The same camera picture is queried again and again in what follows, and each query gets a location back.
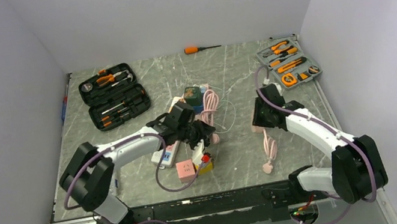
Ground black plastic tool case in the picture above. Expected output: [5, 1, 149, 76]
[78, 63, 151, 132]

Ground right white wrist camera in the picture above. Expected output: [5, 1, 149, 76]
[262, 78, 284, 96]

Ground orange handled screwdriver upper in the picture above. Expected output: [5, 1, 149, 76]
[269, 47, 298, 67]

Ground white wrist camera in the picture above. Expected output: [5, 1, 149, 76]
[262, 78, 284, 96]
[191, 139, 211, 167]

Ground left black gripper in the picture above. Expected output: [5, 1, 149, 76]
[175, 117, 217, 156]

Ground loose orange screwdriver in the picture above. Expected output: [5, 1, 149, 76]
[183, 45, 222, 55]

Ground orange tape measure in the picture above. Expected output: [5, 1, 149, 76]
[281, 73, 297, 88]

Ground dark green cube adapter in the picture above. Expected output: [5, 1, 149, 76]
[183, 86, 203, 107]

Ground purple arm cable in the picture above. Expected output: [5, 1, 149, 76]
[53, 123, 218, 224]
[252, 49, 382, 224]

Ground orange black utility knife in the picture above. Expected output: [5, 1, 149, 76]
[277, 56, 307, 74]

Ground grey plastic tool case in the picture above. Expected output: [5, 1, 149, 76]
[255, 36, 323, 89]

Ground yellow cube socket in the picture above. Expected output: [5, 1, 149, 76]
[194, 160, 214, 176]

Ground blue cube adapter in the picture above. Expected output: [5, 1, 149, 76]
[192, 102, 204, 115]

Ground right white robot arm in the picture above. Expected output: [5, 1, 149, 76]
[252, 84, 389, 204]

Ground black hex key set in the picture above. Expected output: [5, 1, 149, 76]
[297, 71, 311, 82]

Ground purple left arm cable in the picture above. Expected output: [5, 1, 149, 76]
[53, 123, 218, 224]

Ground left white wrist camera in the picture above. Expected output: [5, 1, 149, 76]
[191, 139, 211, 167]

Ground white multicolour power strip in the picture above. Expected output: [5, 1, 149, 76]
[151, 141, 180, 169]

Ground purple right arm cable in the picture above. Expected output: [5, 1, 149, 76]
[252, 49, 382, 224]

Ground pink plug cable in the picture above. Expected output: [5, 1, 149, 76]
[259, 127, 281, 167]

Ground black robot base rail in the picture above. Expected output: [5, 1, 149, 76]
[96, 180, 327, 224]

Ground pink cube socket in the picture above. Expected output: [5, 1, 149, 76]
[175, 159, 196, 183]

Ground orange black combination pliers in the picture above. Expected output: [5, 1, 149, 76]
[262, 40, 292, 58]

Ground pink bundled strip cable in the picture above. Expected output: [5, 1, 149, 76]
[193, 82, 227, 147]

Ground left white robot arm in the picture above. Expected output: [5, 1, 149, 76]
[59, 101, 216, 224]

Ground pink round plug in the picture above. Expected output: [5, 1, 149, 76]
[262, 162, 274, 174]

